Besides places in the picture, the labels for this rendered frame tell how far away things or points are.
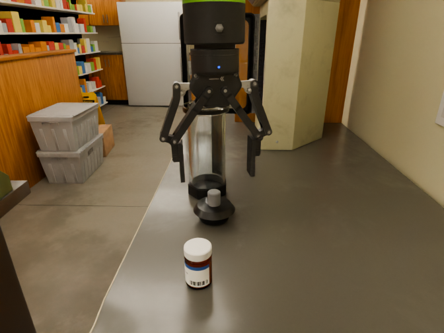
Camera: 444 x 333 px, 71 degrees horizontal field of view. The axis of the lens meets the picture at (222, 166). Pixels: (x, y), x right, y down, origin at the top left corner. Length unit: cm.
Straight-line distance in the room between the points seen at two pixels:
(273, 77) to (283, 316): 74
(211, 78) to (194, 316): 36
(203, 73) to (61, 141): 270
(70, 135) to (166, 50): 339
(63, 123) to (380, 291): 279
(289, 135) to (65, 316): 143
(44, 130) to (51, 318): 173
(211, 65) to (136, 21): 569
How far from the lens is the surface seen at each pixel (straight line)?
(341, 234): 69
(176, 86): 49
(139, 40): 614
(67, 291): 204
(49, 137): 315
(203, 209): 66
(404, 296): 60
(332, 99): 149
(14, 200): 98
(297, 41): 105
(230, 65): 48
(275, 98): 106
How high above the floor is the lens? 132
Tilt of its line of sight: 23 degrees down
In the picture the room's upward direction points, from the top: straight up
